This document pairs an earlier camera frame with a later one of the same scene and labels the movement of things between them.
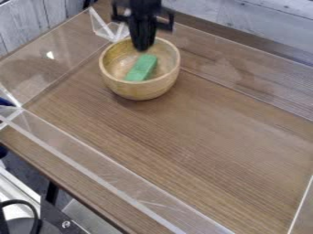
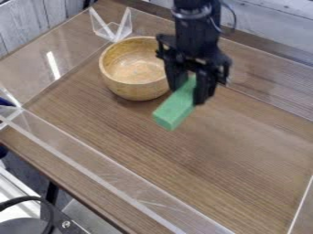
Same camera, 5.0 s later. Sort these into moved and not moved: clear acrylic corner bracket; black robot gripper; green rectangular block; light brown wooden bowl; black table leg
Moved: black robot gripper; green rectangular block
Not moved: clear acrylic corner bracket; light brown wooden bowl; black table leg
